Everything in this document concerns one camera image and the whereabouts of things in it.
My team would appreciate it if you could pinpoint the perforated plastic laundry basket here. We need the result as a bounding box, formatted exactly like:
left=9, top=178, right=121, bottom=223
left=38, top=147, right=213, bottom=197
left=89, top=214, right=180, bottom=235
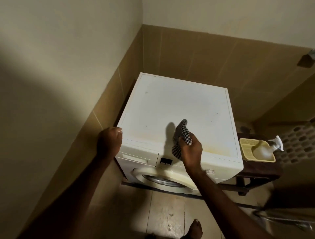
left=273, top=120, right=315, bottom=168

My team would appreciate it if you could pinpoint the white spray bottle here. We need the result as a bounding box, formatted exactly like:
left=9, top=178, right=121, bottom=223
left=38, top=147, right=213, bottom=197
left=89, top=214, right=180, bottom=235
left=252, top=135, right=284, bottom=159

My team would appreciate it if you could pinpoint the person's right forearm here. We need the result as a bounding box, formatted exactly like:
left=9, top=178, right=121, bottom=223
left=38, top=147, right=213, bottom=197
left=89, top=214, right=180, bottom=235
left=188, top=170, right=273, bottom=239

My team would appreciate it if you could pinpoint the black and white checkered cloth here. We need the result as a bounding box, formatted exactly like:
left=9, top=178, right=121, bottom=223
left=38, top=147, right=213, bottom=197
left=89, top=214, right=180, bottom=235
left=171, top=119, right=192, bottom=160

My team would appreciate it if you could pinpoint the person's left hand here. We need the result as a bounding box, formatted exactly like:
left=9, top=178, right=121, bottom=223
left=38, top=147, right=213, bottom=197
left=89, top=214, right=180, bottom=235
left=97, top=127, right=123, bottom=160

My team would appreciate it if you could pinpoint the person's foot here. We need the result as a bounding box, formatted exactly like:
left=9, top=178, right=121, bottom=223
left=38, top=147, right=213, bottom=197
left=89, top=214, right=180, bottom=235
left=180, top=219, right=203, bottom=239

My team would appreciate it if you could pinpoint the yellow plastic basket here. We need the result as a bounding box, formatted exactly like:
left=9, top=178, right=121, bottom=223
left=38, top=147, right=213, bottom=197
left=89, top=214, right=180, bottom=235
left=239, top=138, right=276, bottom=163

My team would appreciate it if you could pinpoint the white front-load washing machine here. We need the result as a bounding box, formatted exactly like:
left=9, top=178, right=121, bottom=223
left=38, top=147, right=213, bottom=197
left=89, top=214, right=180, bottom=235
left=115, top=72, right=244, bottom=196

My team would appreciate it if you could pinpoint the metal pipe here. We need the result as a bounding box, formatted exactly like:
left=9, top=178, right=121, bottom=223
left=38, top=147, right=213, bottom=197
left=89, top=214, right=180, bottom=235
left=253, top=209, right=314, bottom=232

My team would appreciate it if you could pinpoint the dark brown plastic stool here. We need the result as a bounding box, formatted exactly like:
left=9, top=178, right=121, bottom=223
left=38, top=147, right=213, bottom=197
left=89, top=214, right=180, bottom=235
left=217, top=133, right=283, bottom=196

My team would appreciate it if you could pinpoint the person's right hand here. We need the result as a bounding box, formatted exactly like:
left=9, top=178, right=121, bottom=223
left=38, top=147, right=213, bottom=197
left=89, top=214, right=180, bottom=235
left=178, top=133, right=203, bottom=176

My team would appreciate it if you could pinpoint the person's left forearm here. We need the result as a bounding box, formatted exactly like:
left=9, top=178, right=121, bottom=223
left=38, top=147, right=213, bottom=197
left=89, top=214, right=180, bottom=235
left=17, top=153, right=116, bottom=239

